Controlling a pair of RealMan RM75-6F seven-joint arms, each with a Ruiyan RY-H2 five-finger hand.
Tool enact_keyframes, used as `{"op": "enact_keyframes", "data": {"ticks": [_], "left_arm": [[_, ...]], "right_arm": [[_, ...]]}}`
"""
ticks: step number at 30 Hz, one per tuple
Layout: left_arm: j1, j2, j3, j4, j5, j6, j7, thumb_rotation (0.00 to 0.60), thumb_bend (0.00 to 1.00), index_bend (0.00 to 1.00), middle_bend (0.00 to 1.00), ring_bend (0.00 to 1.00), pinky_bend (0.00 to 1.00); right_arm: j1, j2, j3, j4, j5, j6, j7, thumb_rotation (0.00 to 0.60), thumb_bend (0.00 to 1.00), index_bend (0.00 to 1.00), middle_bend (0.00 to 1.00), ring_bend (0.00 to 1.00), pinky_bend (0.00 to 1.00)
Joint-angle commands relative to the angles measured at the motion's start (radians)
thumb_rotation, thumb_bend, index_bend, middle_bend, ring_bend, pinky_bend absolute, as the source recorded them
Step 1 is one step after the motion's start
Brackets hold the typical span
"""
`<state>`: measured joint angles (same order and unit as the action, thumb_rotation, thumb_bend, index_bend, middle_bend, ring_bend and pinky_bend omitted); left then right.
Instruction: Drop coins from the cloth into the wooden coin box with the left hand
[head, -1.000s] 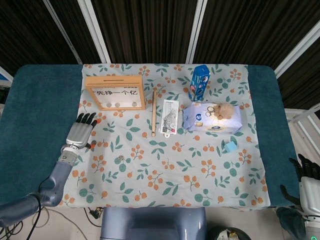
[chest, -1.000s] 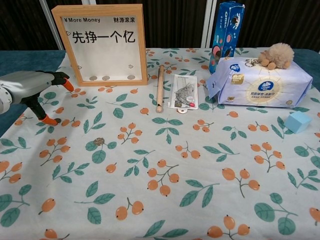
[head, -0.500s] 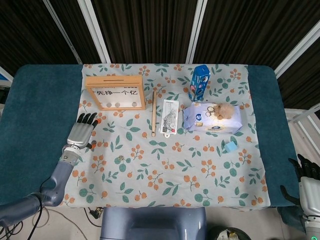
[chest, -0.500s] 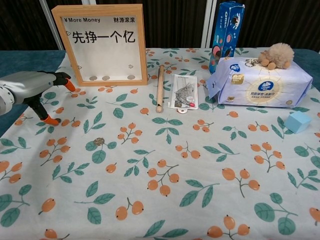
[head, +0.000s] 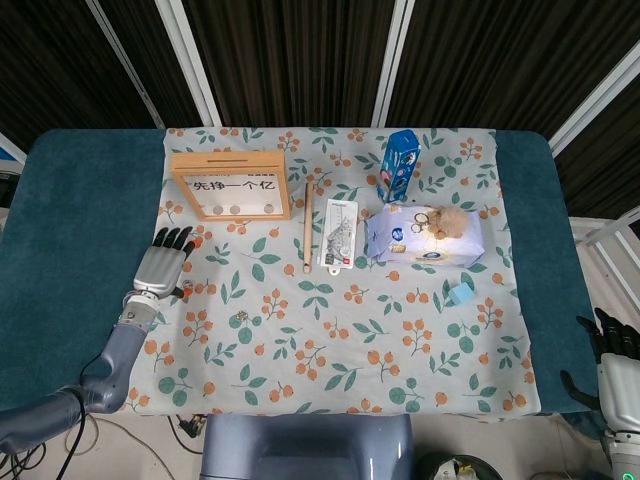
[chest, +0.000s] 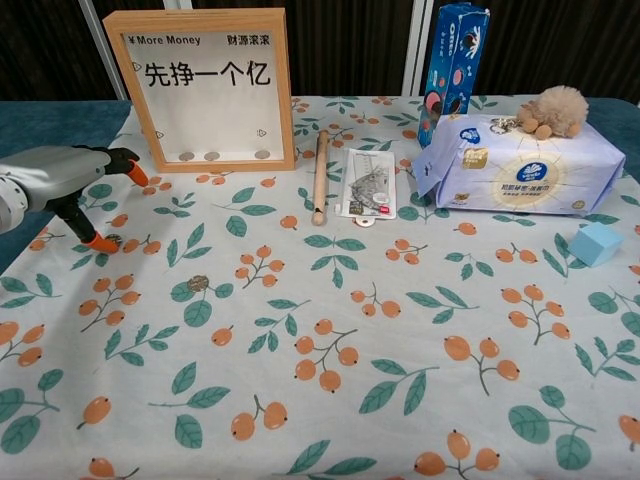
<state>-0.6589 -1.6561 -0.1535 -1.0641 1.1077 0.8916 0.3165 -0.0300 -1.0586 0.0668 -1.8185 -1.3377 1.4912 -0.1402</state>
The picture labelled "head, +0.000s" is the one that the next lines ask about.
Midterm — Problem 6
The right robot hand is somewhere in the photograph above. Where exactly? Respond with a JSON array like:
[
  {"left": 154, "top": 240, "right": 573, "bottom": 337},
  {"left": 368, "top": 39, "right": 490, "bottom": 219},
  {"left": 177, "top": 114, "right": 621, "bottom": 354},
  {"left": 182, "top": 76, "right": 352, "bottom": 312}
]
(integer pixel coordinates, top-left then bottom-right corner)
[{"left": 559, "top": 307, "right": 640, "bottom": 432}]

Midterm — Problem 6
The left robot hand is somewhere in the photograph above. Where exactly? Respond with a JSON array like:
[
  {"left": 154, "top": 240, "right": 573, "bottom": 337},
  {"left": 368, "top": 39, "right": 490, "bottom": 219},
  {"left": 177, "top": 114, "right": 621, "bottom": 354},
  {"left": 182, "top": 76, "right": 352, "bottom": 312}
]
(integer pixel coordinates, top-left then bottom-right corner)
[{"left": 133, "top": 226, "right": 201, "bottom": 300}]

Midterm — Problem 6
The teal table cover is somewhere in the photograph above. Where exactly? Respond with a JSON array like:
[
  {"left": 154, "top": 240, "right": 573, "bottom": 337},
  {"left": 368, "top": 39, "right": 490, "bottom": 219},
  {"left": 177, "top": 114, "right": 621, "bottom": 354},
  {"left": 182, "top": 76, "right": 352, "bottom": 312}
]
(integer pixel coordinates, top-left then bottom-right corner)
[{"left": 0, "top": 128, "right": 616, "bottom": 419}]

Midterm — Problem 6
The white metal rack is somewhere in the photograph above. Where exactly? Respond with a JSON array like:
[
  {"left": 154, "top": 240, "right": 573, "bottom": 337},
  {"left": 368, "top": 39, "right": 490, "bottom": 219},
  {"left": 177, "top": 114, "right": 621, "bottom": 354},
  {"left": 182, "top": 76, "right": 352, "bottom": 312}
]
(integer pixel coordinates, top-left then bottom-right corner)
[{"left": 568, "top": 208, "right": 640, "bottom": 301}]

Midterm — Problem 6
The wooden stick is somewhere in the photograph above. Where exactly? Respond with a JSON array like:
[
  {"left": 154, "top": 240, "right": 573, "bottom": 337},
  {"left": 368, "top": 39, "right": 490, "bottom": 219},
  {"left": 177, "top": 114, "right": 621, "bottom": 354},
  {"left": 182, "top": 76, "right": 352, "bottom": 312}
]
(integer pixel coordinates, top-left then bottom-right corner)
[{"left": 302, "top": 181, "right": 316, "bottom": 275}]

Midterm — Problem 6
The black power plug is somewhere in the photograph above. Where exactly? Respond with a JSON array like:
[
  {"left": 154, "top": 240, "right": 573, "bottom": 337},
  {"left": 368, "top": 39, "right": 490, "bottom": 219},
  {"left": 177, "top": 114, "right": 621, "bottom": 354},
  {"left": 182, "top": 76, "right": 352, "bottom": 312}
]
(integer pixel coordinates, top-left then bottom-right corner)
[{"left": 177, "top": 415, "right": 207, "bottom": 442}]

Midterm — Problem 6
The floral tablecloth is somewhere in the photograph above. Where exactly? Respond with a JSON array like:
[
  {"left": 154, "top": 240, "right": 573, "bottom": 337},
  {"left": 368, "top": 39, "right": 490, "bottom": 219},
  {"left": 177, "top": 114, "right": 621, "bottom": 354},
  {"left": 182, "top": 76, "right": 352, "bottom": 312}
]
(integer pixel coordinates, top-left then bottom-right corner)
[{"left": 108, "top": 126, "right": 544, "bottom": 418}]

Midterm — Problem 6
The black waste bin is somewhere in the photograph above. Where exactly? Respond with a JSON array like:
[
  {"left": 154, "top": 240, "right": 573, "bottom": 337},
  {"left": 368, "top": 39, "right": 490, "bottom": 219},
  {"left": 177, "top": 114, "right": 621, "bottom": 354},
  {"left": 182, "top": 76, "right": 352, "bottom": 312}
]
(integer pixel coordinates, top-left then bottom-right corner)
[{"left": 424, "top": 452, "right": 502, "bottom": 480}]

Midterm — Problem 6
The light blue foam cube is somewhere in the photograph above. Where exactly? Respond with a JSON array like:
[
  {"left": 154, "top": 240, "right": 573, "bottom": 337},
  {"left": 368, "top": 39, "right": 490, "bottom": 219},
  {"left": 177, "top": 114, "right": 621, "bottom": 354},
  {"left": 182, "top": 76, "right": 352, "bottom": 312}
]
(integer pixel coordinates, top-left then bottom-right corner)
[{"left": 448, "top": 282, "right": 475, "bottom": 307}]

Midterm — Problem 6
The clear pouch with cat card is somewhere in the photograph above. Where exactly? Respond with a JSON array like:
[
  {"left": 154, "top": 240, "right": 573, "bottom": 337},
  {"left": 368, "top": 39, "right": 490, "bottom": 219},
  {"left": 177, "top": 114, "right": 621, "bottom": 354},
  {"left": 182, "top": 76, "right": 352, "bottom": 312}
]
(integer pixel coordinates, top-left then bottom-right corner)
[{"left": 316, "top": 198, "right": 360, "bottom": 278}]

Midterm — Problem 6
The white and blue equipment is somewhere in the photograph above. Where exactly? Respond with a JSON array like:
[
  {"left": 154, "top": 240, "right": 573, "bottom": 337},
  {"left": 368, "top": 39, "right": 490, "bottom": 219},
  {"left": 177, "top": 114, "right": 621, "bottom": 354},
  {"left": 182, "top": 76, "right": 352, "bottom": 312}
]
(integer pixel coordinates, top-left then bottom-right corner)
[{"left": 0, "top": 131, "right": 29, "bottom": 211}]

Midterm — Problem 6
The blue-grey robot torso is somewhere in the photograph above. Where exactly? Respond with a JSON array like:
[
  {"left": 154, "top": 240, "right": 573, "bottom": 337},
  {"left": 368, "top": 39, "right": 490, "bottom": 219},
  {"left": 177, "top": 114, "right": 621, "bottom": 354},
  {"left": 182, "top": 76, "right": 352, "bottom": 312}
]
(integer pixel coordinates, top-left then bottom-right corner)
[{"left": 199, "top": 413, "right": 416, "bottom": 480}]

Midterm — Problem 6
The white tissue pack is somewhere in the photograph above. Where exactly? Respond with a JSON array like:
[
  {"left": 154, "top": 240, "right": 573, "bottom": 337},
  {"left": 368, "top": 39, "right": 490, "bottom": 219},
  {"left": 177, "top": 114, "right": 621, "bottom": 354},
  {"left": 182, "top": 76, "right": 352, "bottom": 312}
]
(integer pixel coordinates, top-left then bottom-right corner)
[{"left": 363, "top": 202, "right": 487, "bottom": 266}]

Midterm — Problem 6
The blue Oreo cookie box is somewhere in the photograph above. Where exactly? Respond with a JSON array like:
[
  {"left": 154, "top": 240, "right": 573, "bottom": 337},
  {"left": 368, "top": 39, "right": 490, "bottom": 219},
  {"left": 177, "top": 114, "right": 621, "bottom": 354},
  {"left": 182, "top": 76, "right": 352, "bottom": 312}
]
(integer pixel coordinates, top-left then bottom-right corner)
[{"left": 375, "top": 128, "right": 423, "bottom": 203}]

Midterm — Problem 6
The wooden frame money box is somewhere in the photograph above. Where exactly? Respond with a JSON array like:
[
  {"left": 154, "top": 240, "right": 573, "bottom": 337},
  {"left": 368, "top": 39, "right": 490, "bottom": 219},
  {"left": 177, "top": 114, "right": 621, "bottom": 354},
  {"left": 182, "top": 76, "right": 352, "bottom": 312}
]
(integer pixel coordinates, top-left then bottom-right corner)
[{"left": 170, "top": 151, "right": 292, "bottom": 222}]

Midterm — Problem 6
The thin white partition post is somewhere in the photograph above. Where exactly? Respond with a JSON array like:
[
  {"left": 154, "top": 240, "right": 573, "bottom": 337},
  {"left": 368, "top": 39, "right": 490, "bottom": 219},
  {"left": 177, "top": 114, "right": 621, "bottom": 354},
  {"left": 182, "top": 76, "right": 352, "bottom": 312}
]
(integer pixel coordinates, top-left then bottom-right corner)
[{"left": 83, "top": 0, "right": 167, "bottom": 130}]

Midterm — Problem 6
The wide white partition post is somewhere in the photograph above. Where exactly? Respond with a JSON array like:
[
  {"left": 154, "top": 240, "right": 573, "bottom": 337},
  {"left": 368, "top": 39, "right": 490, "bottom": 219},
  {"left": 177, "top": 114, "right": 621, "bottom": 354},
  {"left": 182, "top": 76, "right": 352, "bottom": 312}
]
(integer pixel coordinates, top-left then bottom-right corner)
[
  {"left": 547, "top": 47, "right": 640, "bottom": 157},
  {"left": 371, "top": 0, "right": 417, "bottom": 128},
  {"left": 153, "top": 0, "right": 222, "bottom": 127}
]

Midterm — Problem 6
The floor cable bundle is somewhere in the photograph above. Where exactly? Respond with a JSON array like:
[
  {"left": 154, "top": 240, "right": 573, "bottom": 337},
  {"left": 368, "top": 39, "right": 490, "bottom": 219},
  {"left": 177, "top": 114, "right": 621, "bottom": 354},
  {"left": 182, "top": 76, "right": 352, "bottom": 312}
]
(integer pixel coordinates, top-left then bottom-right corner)
[{"left": 0, "top": 412, "right": 131, "bottom": 480}]

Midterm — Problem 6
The beige plush keychain toy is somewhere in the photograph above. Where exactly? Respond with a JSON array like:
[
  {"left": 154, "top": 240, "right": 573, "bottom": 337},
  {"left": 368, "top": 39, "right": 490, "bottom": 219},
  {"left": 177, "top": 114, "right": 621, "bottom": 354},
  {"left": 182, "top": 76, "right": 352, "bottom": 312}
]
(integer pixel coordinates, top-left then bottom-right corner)
[{"left": 428, "top": 205, "right": 472, "bottom": 241}]

